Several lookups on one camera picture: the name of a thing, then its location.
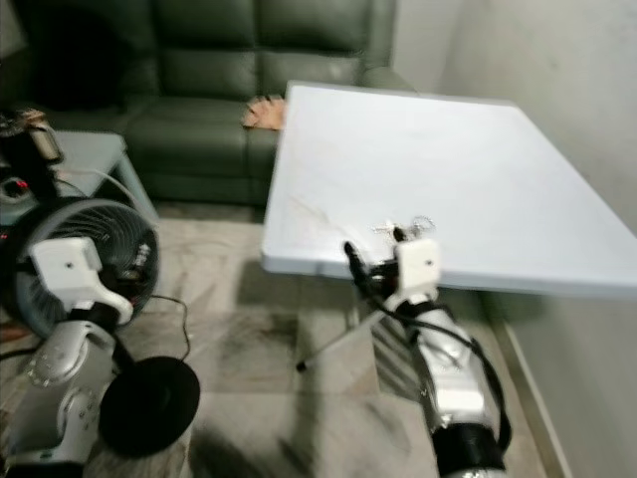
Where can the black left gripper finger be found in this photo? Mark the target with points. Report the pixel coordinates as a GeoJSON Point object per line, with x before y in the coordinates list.
{"type": "Point", "coordinates": [146, 261]}

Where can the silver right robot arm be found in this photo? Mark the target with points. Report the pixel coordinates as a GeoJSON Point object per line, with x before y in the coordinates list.
{"type": "Point", "coordinates": [453, 378]}

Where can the bunch of keys on rings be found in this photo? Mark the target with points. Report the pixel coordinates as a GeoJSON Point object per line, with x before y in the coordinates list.
{"type": "Point", "coordinates": [413, 225]}

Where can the black round floor fan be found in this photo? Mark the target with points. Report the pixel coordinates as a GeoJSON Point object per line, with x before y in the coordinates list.
{"type": "Point", "coordinates": [105, 224]}

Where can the white folding table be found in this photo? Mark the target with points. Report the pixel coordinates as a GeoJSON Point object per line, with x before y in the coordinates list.
{"type": "Point", "coordinates": [448, 159]}

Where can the pale blue side table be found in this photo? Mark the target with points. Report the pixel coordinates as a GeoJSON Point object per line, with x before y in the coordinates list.
{"type": "Point", "coordinates": [95, 149]}

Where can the black cylindrical device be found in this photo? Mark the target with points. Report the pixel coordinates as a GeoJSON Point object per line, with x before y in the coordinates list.
{"type": "Point", "coordinates": [38, 149]}

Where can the dark green leather sofa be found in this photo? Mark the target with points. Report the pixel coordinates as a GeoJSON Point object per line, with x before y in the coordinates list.
{"type": "Point", "coordinates": [209, 115]}

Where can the tan crumpled cloth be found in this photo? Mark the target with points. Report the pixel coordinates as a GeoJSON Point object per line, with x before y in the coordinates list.
{"type": "Point", "coordinates": [264, 112]}

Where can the black cushion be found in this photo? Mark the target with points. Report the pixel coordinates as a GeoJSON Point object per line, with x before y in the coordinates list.
{"type": "Point", "coordinates": [80, 55]}

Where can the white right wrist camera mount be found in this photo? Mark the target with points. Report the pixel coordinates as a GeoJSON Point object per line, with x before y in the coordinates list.
{"type": "Point", "coordinates": [418, 267]}

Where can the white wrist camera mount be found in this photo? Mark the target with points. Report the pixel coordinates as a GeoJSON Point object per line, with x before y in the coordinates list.
{"type": "Point", "coordinates": [418, 267]}
{"type": "Point", "coordinates": [65, 264]}

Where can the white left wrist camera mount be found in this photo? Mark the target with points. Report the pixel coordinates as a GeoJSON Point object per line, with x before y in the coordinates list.
{"type": "Point", "coordinates": [65, 264]}

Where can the black power strip red switch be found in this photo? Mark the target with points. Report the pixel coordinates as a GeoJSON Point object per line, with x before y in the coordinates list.
{"type": "Point", "coordinates": [15, 185]}

